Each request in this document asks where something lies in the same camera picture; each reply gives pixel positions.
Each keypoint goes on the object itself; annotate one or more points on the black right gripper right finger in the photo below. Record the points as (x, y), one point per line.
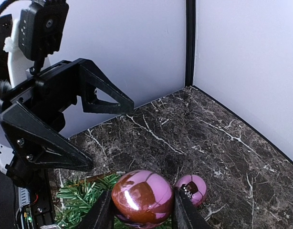
(185, 215)

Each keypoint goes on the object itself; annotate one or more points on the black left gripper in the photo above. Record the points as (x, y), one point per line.
(31, 116)

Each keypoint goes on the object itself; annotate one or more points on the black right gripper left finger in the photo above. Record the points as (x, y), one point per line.
(101, 215)

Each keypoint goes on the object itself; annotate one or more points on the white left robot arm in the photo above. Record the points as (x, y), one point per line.
(1, 157)

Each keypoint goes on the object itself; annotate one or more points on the small green christmas tree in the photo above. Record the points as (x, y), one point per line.
(79, 198)

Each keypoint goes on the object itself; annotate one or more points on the white cable duct strip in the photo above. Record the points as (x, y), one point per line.
(23, 197)

